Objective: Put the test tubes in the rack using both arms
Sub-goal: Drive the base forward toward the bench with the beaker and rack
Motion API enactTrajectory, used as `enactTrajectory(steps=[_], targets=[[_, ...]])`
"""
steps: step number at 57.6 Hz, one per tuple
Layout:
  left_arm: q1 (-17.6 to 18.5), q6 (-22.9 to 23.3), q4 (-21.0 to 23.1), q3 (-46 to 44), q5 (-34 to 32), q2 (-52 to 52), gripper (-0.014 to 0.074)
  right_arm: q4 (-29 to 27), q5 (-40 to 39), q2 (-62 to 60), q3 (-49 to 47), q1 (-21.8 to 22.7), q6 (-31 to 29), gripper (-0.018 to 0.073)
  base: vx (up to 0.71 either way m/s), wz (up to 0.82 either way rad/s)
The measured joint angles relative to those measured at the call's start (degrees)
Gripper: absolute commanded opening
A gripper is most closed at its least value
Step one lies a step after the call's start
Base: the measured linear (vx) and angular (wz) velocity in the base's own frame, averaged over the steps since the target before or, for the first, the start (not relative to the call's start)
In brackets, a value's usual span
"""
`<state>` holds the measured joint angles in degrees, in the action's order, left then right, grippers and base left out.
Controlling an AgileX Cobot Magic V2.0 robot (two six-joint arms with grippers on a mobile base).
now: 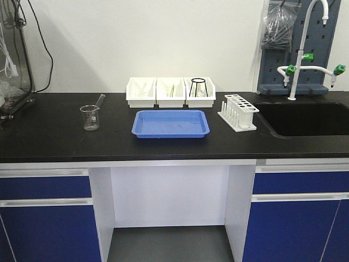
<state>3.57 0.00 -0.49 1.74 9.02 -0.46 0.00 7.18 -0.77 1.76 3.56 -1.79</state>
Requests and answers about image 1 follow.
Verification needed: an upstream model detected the clear glass test tube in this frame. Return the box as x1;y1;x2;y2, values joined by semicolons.
91;94;106;122

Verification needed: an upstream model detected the white test tube rack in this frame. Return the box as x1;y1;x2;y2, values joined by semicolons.
218;94;259;132

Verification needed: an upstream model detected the grey-blue pegboard drying rack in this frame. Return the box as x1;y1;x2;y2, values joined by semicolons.
257;1;341;95

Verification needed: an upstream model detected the blue plastic tray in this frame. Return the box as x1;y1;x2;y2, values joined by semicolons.
131;110;210;139

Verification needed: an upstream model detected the middle white storage bin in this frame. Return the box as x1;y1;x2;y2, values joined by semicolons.
156;77;186;108

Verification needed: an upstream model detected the white storage bin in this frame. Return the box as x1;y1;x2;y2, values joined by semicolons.
184;77;216;108
126;77;156;108
156;77;186;108

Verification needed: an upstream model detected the yellow plastic spoon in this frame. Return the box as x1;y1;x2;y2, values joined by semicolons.
170;85;175;97

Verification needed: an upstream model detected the clear beaker in middle bin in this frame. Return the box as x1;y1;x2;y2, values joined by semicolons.
166;84;183;98

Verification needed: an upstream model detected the right white storage bin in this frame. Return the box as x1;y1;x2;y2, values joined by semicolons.
184;77;216;108

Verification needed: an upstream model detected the glass flask in right bin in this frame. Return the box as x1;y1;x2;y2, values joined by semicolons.
194;82;207;97

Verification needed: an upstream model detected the glassware in left bin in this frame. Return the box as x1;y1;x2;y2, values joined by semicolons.
134;82;150;98

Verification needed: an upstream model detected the left white storage bin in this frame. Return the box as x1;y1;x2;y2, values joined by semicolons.
126;77;156;108

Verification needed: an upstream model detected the glass beaker on counter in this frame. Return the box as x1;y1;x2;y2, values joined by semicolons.
80;105;99;131

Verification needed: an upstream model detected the white gooseneck lab faucet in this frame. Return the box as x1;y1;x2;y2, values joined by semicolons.
277;0;346;101

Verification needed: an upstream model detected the right blue cabinet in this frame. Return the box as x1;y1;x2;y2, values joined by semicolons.
243;171;348;261

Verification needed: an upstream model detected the blue cabinet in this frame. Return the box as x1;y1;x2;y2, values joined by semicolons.
1;169;107;261
243;171;348;261

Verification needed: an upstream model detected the clear plastic bag of pegs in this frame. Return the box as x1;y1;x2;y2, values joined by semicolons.
261;1;301;51

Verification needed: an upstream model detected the left blue cabinet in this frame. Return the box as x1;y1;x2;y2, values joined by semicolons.
1;169;107;261

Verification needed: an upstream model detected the black lab sink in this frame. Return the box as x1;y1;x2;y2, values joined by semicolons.
256;102;348;136

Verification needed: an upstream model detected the black wire tripod stand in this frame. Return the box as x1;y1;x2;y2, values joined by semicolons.
189;78;208;97

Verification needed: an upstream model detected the glass enclosure at left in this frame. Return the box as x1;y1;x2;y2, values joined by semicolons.
1;1;33;122

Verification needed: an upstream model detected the black cable on wall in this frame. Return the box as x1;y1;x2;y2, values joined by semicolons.
16;0;54;93

